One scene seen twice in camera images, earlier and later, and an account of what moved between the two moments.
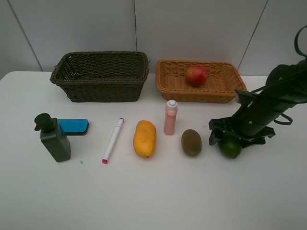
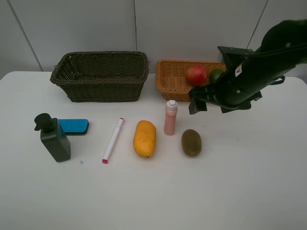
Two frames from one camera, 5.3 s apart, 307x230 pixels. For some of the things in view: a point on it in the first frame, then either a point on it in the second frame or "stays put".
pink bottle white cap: x=171 y=117 stays put
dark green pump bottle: x=53 y=137 stays put
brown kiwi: x=191 y=142 stays put
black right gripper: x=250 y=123 -> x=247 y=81
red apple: x=196 y=75 stays put
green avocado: x=231 y=148 -> x=216 y=74
